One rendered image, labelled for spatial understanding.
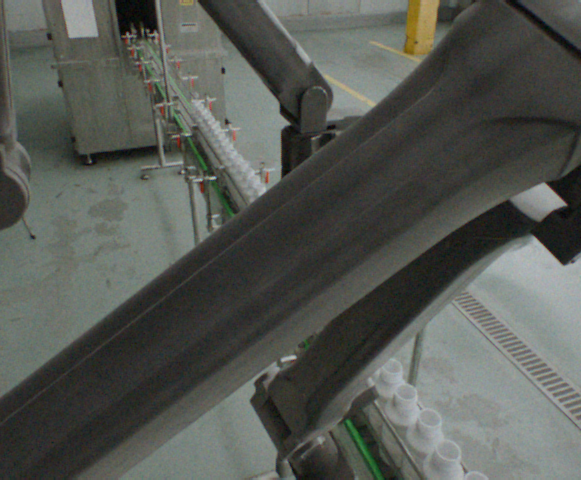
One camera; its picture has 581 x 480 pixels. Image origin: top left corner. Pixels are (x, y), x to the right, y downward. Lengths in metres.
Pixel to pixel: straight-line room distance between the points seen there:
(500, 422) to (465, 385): 0.22
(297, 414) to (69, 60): 4.28
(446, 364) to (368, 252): 2.52
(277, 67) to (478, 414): 2.09
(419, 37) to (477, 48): 8.76
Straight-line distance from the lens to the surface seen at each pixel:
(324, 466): 0.66
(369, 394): 0.61
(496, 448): 2.43
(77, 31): 4.55
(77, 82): 4.64
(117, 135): 4.77
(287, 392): 0.48
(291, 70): 0.64
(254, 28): 0.62
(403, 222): 0.18
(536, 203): 0.30
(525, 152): 0.19
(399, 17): 11.83
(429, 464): 0.88
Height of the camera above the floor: 1.83
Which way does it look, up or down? 32 degrees down
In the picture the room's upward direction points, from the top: straight up
